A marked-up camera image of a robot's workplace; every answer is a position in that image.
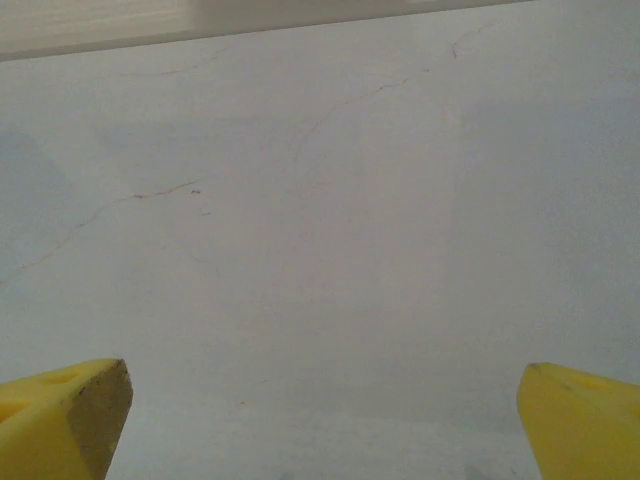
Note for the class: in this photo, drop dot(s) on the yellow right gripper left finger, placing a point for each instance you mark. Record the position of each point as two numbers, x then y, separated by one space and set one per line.
35 430

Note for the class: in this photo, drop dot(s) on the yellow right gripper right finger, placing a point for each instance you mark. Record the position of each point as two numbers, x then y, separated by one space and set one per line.
585 430

